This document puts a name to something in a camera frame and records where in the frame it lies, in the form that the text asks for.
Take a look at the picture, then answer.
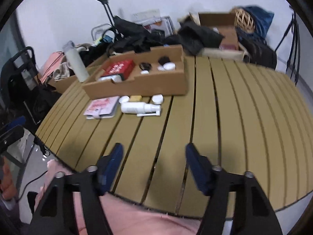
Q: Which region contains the yellow small block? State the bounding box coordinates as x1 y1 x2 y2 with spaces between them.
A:
129 95 143 102

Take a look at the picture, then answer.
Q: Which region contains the white spray bottle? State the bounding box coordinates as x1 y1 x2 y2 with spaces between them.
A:
121 102 161 117

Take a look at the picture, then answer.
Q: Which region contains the white contact lens case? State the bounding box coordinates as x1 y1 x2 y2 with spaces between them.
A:
151 94 164 105

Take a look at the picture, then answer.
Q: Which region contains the large white round jar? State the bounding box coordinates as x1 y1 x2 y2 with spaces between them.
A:
157 62 176 71

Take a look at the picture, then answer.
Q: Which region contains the white labelled plastic box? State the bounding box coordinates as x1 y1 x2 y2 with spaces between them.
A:
97 74 122 83

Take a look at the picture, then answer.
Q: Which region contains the small white round jar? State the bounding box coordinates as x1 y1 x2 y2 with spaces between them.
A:
141 70 149 75

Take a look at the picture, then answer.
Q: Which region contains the black cloth ball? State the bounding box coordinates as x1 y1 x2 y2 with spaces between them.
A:
158 56 171 66

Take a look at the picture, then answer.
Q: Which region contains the left hand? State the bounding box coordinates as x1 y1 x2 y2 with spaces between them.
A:
1 163 17 201

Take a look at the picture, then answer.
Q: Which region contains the black equipment cart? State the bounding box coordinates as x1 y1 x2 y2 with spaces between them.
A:
1 46 61 133

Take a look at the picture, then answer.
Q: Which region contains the pink quilted jacket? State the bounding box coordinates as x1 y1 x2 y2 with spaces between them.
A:
34 159 201 234

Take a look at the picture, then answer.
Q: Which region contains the cardboard box left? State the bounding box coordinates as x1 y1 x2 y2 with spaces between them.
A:
52 60 108 93

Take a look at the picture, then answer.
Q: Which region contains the beige cloth pile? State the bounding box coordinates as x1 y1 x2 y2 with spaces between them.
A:
53 61 73 82

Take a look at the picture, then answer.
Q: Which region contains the pink bag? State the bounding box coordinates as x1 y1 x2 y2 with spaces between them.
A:
39 52 65 84

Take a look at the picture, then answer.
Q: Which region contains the white thermos bottle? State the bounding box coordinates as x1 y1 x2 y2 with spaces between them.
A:
63 41 89 83

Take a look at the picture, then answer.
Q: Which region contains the pink white notebook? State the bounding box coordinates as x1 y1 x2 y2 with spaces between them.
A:
84 96 120 119

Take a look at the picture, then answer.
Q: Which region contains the small white jar lid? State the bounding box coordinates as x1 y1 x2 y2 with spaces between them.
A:
119 96 130 104

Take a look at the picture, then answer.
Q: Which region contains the red book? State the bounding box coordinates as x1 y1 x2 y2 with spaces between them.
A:
101 60 135 81

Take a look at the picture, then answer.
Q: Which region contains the large cardboard tray box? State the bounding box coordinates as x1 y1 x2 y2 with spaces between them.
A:
82 45 188 100

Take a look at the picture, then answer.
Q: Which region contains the black clothes pile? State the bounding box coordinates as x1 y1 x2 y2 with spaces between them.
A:
111 16 224 56

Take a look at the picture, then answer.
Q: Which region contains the open cardboard box background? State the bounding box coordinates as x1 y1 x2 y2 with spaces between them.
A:
198 12 244 57

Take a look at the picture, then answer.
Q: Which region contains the wicker ball lamp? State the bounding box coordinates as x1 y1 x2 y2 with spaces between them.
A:
231 7 256 33

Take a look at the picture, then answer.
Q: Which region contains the blue bag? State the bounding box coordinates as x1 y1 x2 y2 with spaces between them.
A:
242 5 274 44

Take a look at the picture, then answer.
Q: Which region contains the black trolley handle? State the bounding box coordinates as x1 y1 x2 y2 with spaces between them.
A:
96 0 121 40

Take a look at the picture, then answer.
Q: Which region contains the black camera tripod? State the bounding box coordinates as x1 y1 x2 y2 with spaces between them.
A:
274 5 301 85

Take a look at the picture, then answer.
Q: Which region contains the white wall socket strip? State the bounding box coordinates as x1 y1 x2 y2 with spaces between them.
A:
131 9 161 22

